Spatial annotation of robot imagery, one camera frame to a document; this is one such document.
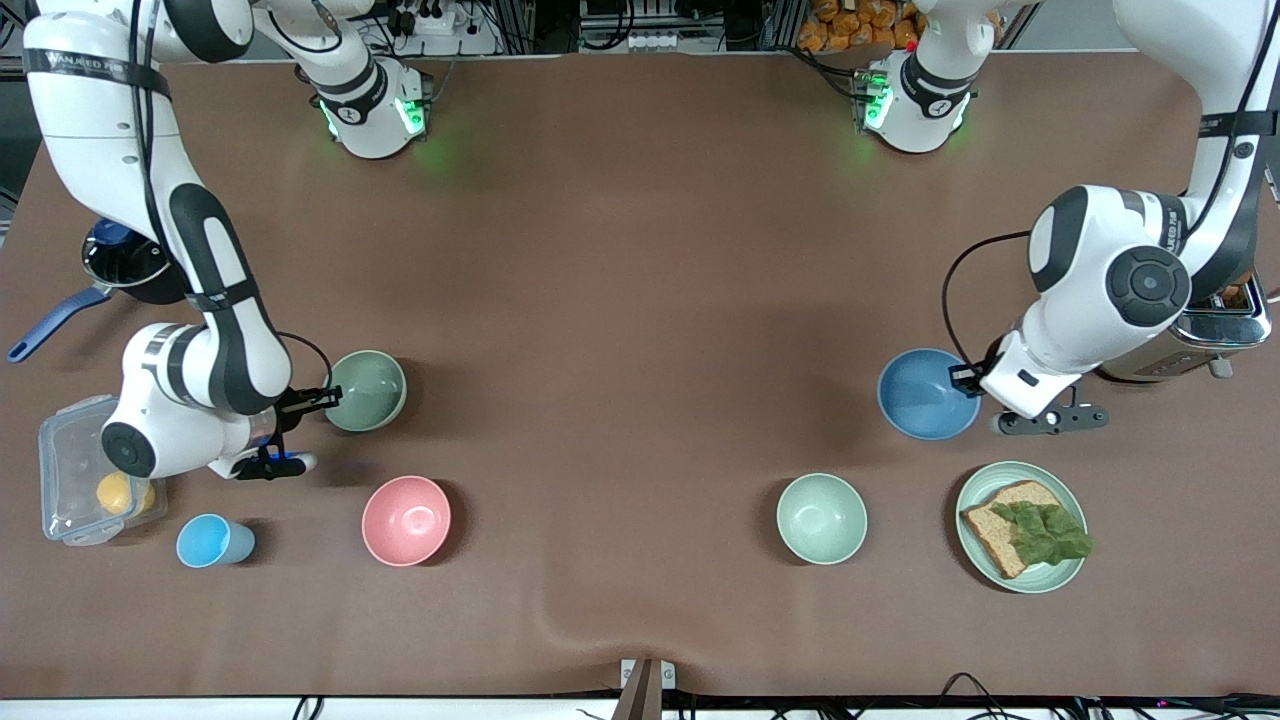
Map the glass lid with blue knob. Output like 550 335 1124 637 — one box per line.
82 218 173 288

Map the blue bowl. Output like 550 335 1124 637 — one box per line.
877 348 984 442

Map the metal table edge bracket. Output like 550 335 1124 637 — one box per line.
612 658 677 720

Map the clear plastic container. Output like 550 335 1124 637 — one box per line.
38 395 168 547

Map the slim white power strip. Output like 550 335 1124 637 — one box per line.
628 30 723 52

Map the bag of orange snacks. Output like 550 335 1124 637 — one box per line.
797 0 926 53

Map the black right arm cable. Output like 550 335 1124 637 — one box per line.
128 0 336 401

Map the mint green bowl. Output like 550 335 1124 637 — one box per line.
776 473 869 566

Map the green lettuce leaf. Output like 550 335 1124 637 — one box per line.
990 500 1095 567

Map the brown bread slice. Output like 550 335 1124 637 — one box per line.
960 480 1066 580

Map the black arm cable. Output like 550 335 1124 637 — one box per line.
940 0 1280 371
128 0 336 401

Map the white power strip with plugs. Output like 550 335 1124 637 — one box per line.
385 0 501 57

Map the beige steel toaster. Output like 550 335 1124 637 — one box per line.
1100 270 1273 383

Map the blue cup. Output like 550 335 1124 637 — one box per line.
176 513 256 569

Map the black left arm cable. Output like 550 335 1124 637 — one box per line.
940 0 1280 371

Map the pink bowl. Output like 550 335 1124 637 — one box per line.
361 475 452 568

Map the black pot with blue handle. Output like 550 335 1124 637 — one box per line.
8 218 191 363

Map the light green plate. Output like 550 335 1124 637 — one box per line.
955 461 1089 595

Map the sage green bowl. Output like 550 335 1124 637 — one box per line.
323 349 408 433

